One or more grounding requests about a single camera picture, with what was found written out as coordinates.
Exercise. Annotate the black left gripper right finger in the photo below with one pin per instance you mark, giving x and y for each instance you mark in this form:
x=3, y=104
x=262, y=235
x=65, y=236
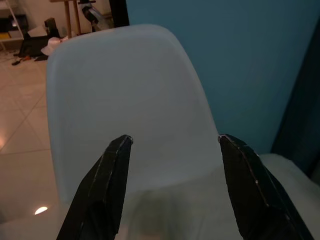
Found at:
x=250, y=190

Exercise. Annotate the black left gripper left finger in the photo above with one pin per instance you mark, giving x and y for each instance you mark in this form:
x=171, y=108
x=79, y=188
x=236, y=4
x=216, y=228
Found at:
x=100, y=190

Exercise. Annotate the white plastic chair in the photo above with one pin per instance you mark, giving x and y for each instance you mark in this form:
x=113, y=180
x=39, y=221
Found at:
x=125, y=95

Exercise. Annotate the white bedding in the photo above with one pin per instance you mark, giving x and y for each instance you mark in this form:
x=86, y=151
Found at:
x=295, y=180

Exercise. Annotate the small black floor tool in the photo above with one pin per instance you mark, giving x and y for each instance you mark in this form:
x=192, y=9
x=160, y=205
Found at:
x=16, y=62

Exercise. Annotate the black open bag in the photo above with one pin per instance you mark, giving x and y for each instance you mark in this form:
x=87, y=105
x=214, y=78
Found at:
x=31, y=45

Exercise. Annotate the black speaker box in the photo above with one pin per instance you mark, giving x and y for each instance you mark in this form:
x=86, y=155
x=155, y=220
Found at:
x=51, y=26

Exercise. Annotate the silver and black machine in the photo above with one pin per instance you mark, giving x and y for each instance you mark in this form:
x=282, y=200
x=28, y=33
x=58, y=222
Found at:
x=93, y=13

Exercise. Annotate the white shelf frame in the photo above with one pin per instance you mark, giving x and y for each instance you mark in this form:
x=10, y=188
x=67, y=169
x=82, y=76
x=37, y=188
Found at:
x=17, y=30

